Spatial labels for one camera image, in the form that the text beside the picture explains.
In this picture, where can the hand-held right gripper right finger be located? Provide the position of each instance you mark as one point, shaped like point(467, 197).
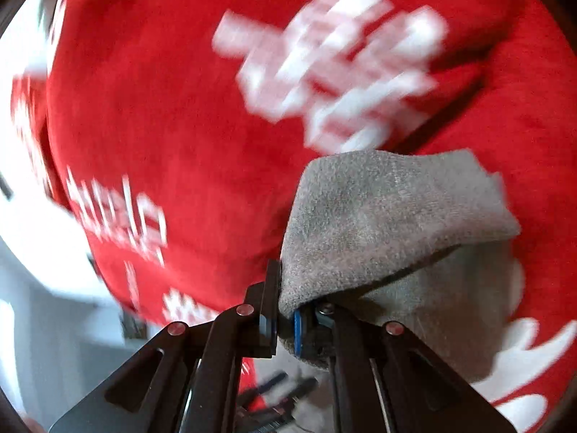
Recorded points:
point(298, 331)

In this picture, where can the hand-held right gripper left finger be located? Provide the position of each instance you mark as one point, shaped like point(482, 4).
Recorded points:
point(269, 306)

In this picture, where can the grey small garment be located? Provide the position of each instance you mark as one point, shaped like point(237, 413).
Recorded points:
point(387, 216)

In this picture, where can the dark blurred object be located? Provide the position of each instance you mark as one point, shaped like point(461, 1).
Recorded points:
point(275, 392)

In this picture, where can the red printed blanket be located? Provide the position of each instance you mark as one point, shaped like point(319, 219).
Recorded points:
point(180, 112)

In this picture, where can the white bed base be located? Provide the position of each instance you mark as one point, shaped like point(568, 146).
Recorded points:
point(40, 234)

